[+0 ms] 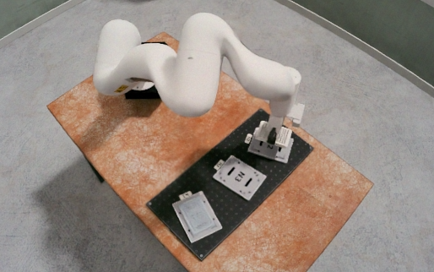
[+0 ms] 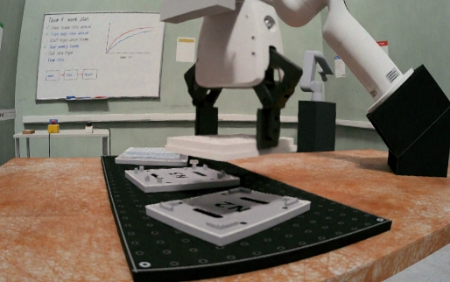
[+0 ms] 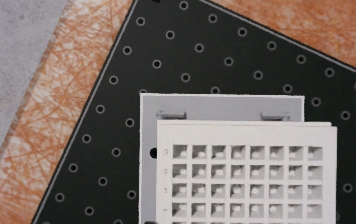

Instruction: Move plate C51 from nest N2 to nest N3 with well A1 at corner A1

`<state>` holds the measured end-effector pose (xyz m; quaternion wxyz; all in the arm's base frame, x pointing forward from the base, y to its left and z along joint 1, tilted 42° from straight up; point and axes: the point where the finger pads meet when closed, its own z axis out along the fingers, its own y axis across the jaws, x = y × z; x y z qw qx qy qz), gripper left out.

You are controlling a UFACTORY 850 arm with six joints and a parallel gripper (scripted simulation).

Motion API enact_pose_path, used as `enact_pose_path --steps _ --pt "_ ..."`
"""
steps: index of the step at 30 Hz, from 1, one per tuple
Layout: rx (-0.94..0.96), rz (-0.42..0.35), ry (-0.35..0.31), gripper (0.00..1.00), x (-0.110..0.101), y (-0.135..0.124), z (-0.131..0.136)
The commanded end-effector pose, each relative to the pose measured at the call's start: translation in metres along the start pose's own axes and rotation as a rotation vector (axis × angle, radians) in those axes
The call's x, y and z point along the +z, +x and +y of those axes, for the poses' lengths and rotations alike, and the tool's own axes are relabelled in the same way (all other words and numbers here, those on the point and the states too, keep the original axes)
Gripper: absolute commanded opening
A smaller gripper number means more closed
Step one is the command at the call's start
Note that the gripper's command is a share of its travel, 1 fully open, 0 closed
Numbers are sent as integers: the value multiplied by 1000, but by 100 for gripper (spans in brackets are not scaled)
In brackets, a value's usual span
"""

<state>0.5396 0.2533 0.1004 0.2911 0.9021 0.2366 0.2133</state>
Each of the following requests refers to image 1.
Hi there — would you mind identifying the small white label sign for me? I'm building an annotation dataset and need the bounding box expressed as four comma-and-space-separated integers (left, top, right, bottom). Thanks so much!
178, 190, 193, 200
214, 160, 225, 171
244, 133, 252, 144

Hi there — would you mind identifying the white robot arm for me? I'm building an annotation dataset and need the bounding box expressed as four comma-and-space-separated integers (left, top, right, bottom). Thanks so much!
93, 13, 305, 128

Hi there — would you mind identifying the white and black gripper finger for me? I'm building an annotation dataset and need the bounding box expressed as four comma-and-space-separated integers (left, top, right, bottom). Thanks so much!
267, 128, 277, 144

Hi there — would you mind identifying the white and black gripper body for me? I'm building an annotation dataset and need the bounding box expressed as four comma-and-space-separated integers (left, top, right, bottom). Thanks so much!
267, 110, 285, 134

